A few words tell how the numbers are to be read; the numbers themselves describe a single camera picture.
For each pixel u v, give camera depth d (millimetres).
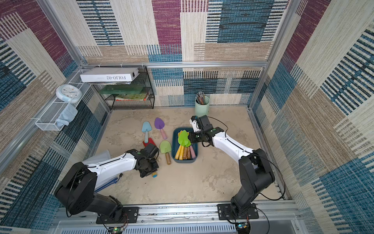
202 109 1068
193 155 893
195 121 803
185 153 912
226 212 731
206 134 662
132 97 997
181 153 915
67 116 682
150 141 989
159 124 1087
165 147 972
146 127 1087
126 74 793
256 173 451
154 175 833
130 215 728
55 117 709
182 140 965
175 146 965
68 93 749
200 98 1047
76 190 430
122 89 940
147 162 686
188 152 923
